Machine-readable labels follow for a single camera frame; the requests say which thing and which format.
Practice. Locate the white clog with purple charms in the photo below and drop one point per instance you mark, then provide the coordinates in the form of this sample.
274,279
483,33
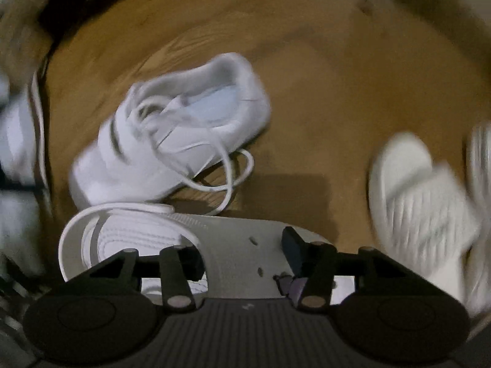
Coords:
238,245

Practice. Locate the white slide sandal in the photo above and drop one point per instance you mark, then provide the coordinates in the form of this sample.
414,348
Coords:
414,207
481,161

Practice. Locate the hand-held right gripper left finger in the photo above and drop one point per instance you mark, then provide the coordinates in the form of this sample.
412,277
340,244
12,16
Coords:
193,266

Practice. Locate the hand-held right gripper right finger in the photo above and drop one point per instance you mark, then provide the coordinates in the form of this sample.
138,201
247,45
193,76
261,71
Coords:
293,251

